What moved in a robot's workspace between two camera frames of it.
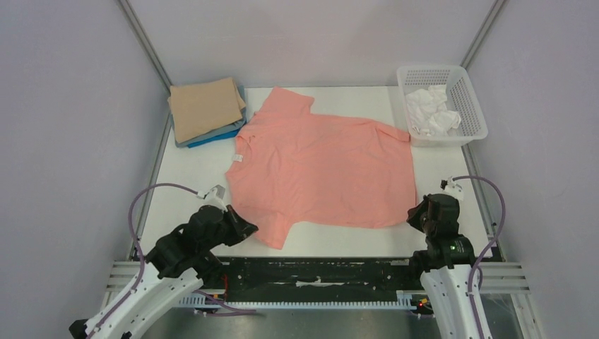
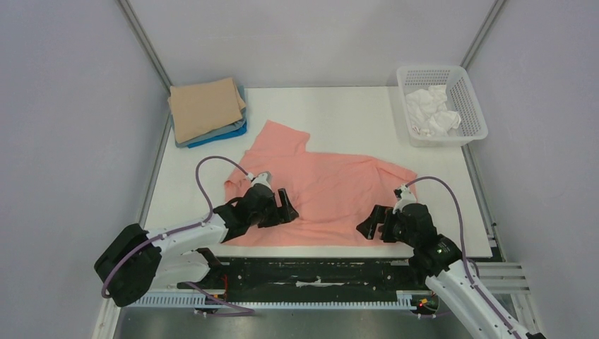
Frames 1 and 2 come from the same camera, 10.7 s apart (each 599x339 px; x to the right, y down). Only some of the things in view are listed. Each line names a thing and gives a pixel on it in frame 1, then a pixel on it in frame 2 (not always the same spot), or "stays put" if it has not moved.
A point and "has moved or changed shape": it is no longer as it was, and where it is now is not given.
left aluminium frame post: x=128 y=8 stays put
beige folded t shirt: x=199 y=107 stays put
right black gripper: x=422 y=213 to x=383 y=225
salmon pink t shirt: x=289 y=166 has moved or changed shape
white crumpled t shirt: x=428 y=111 stays put
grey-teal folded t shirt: x=226 y=128 stays put
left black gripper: x=241 y=229 to x=284 y=214
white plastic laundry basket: x=440 y=106 stays put
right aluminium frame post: x=482 y=34 stays put
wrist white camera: x=453 y=189 to x=404 y=196
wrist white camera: x=214 y=196 to x=265 y=178
